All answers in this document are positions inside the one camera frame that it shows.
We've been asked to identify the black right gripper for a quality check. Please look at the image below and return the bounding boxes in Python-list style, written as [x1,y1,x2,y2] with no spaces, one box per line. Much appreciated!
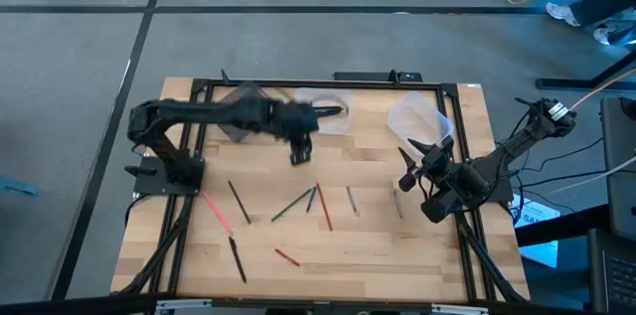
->
[397,136,456,193]

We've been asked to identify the black device bar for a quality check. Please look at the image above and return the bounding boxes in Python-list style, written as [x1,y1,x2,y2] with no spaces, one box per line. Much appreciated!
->
[332,70,423,83]

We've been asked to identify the black aluminium table frame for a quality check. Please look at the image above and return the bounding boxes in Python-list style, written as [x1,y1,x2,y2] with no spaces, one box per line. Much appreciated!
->
[111,76,533,315]

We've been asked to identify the black pencil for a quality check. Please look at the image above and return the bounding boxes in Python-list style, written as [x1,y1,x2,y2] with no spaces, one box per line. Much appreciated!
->
[227,180,252,226]

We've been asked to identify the white cable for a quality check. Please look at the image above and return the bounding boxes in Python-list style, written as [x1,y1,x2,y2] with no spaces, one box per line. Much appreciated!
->
[549,154,636,195]

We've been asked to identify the grey computer case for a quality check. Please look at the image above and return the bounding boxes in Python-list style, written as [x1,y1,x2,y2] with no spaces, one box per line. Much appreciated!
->
[599,96,636,241]

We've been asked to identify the smoky grey plastic bin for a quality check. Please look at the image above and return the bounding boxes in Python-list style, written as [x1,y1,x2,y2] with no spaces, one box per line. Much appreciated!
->
[214,80,273,144]

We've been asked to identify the silver frame bracket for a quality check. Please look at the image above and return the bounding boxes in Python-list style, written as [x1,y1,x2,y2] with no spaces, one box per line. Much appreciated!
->
[154,298,214,315]
[430,303,491,315]

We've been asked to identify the green pencil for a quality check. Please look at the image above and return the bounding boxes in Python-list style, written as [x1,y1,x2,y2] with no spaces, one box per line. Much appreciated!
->
[269,187,314,223]

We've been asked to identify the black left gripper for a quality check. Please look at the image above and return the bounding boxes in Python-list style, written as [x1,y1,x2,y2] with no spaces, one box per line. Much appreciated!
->
[270,98,346,167]

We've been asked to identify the white printed paper sheet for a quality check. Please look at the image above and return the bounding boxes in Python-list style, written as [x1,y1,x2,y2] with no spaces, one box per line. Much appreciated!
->
[511,194,562,230]

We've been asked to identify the person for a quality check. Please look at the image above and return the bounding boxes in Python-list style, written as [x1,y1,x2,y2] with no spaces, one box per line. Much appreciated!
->
[545,0,636,51]

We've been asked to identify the plain white paper sheet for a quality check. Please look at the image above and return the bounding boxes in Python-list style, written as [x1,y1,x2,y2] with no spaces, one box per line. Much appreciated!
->
[520,239,560,269]

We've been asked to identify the black desk beam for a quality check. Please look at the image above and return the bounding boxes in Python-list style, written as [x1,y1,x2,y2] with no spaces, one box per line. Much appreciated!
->
[514,203,611,248]

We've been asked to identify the short red Madisi pencil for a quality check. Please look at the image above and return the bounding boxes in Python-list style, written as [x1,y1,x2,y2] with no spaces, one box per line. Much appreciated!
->
[274,246,302,267]

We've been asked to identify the clear plastic bin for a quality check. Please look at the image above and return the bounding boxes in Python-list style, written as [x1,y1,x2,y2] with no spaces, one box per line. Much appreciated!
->
[387,90,456,150]
[293,86,355,136]

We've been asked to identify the pink-red pencil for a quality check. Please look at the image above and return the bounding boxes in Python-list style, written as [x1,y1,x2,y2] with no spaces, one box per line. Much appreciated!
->
[202,191,235,236]

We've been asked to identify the black laptop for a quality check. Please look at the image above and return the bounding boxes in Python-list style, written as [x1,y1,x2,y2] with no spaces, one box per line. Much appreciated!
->
[587,228,636,315]

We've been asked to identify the long red pencil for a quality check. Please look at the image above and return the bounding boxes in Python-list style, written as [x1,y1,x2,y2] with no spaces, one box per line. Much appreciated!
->
[315,182,335,233]

